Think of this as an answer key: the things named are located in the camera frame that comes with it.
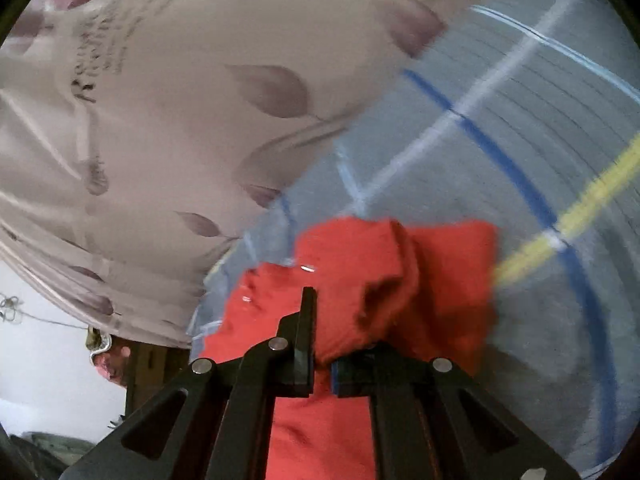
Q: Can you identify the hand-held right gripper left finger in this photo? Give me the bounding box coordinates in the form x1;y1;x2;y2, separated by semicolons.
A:
60;287;317;480

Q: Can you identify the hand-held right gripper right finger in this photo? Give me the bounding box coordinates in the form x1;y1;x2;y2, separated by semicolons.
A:
330;344;582;480

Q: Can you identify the red garment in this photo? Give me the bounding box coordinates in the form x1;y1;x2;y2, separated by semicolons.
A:
200;216;501;480

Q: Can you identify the brown wooden furniture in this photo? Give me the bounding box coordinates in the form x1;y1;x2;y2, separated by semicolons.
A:
124;342;193;417

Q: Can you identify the beige leaf print curtain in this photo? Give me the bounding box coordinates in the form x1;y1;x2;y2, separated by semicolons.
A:
0;0;488;351

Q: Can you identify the grey plaid bed sheet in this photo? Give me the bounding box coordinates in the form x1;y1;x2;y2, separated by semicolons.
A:
187;0;640;480

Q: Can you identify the thin wall cable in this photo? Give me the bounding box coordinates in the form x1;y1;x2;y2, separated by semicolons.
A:
0;295;88;331

